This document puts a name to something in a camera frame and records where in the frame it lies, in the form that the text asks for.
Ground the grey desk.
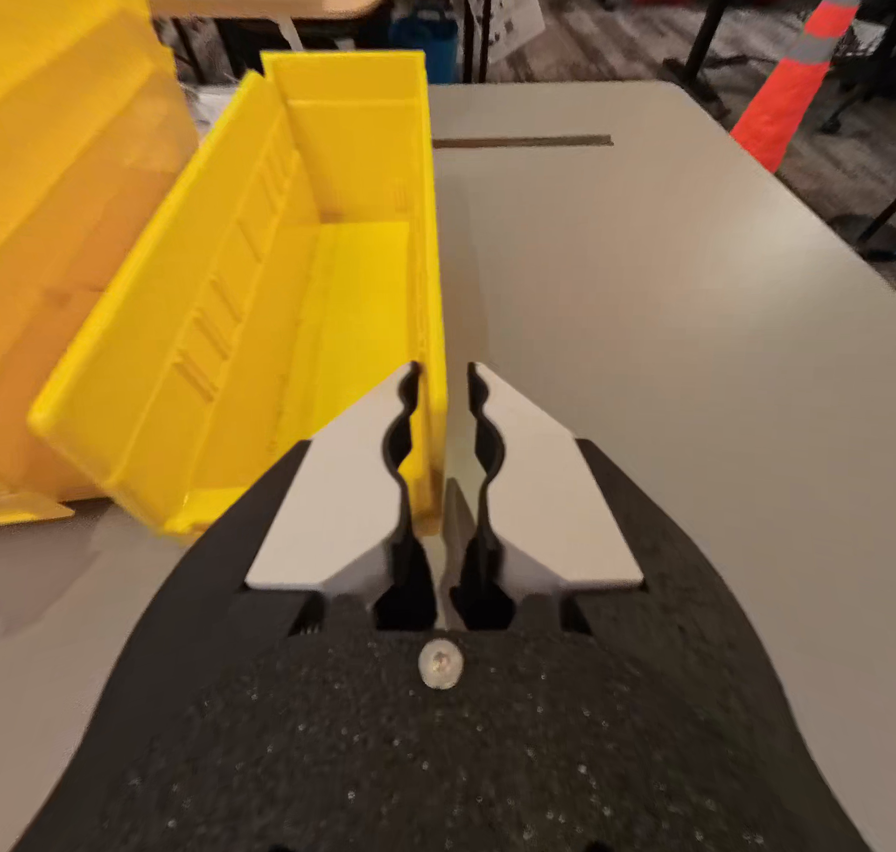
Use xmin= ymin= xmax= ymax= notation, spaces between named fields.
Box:
xmin=0 ymin=81 xmax=896 ymax=852

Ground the blue bucket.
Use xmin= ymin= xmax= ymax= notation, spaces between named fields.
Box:
xmin=388 ymin=4 xmax=459 ymax=85

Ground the black floor stand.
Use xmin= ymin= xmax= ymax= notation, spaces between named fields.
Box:
xmin=661 ymin=0 xmax=746 ymax=121

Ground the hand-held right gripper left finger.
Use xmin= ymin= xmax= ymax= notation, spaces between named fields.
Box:
xmin=245 ymin=361 xmax=440 ymax=630

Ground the orange traffic cone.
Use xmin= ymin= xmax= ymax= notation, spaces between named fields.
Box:
xmin=730 ymin=0 xmax=889 ymax=175

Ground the yellow plastic bin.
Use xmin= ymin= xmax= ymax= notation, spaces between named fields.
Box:
xmin=0 ymin=0 xmax=179 ymax=167
xmin=0 ymin=40 xmax=202 ymax=525
xmin=27 ymin=49 xmax=449 ymax=539

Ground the printed paper sheet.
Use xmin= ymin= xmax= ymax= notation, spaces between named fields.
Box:
xmin=464 ymin=0 xmax=547 ymax=63

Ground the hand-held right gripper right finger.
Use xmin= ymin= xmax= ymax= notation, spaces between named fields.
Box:
xmin=448 ymin=361 xmax=645 ymax=630

